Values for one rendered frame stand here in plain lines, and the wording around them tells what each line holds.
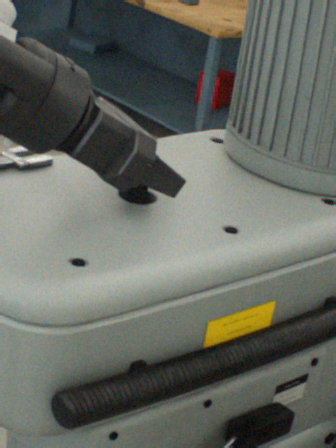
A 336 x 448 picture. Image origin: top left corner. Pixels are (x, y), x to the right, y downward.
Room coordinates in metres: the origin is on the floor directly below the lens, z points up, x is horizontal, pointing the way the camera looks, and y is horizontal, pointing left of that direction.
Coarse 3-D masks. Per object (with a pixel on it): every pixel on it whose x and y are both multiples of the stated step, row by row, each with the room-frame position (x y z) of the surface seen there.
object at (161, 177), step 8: (160, 160) 0.99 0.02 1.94; (152, 168) 0.98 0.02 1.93; (160, 168) 0.99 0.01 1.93; (168, 168) 0.99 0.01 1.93; (152, 176) 0.98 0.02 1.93; (160, 176) 0.99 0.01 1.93; (168, 176) 0.99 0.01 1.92; (176, 176) 1.00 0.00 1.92; (144, 184) 0.98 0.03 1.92; (152, 184) 0.98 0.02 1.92; (160, 184) 0.99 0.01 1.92; (168, 184) 0.99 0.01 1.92; (176, 184) 1.00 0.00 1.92; (184, 184) 1.00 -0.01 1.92; (160, 192) 0.99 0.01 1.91; (168, 192) 0.99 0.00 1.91; (176, 192) 1.00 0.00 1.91
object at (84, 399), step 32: (288, 320) 0.98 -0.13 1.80; (320, 320) 0.99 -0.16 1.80; (192, 352) 0.89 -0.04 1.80; (224, 352) 0.90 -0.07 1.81; (256, 352) 0.92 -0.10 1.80; (288, 352) 0.95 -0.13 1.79; (96, 384) 0.81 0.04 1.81; (128, 384) 0.82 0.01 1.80; (160, 384) 0.84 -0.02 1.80; (192, 384) 0.86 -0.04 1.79; (64, 416) 0.77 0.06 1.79; (96, 416) 0.78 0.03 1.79
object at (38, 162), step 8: (0, 152) 1.05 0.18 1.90; (8, 152) 1.06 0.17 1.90; (16, 152) 1.06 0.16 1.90; (24, 152) 1.07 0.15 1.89; (0, 160) 1.03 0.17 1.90; (8, 160) 1.04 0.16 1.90; (16, 160) 1.04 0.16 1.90; (24, 160) 1.04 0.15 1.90; (32, 160) 1.04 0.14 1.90; (40, 160) 1.05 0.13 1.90; (48, 160) 1.05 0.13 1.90; (0, 168) 1.02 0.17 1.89; (16, 168) 1.03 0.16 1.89; (24, 168) 1.03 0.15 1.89; (32, 168) 1.04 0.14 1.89
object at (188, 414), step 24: (288, 360) 1.04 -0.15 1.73; (312, 360) 1.06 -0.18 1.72; (240, 384) 0.98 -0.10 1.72; (264, 384) 1.01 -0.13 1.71; (288, 384) 1.03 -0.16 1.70; (312, 384) 1.07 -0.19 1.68; (168, 408) 0.91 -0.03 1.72; (192, 408) 0.93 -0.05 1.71; (216, 408) 0.96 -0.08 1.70; (240, 408) 0.98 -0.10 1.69; (288, 408) 1.04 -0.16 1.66; (72, 432) 0.86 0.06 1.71; (96, 432) 0.85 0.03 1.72; (120, 432) 0.87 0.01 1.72; (144, 432) 0.89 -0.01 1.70; (168, 432) 0.91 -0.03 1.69; (192, 432) 0.94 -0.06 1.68; (216, 432) 0.96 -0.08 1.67
